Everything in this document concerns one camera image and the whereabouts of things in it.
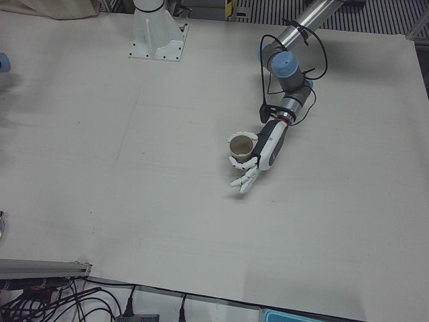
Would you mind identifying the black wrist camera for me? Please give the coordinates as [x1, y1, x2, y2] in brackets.
[259, 103, 279, 123]

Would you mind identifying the aluminium profile post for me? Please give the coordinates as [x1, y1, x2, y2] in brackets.
[0, 258, 93, 279]

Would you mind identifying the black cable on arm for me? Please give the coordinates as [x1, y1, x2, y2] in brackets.
[259, 19, 328, 127]

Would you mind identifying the dark grey equipment box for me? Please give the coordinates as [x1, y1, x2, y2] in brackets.
[115, 313, 160, 322]

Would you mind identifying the white metal mounting pedestal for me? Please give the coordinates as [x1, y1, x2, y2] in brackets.
[129, 0, 189, 64]

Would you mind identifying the tangled black cable bundle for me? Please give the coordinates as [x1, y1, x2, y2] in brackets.
[0, 277, 121, 322]

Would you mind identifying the single beige paper cup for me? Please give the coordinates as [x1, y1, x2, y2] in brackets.
[229, 135, 255, 161]

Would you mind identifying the light blue plastic bin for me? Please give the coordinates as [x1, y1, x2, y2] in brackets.
[260, 308, 338, 322]

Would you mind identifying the black power cable with plug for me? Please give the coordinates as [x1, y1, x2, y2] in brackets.
[178, 293, 188, 322]
[125, 284, 137, 316]

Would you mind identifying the beige bag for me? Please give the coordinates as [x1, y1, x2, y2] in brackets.
[0, 0, 108, 21]

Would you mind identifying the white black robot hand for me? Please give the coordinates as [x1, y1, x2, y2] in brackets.
[227, 119, 290, 195]

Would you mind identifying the aluminium frame bar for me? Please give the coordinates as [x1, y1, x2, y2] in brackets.
[406, 13, 429, 43]

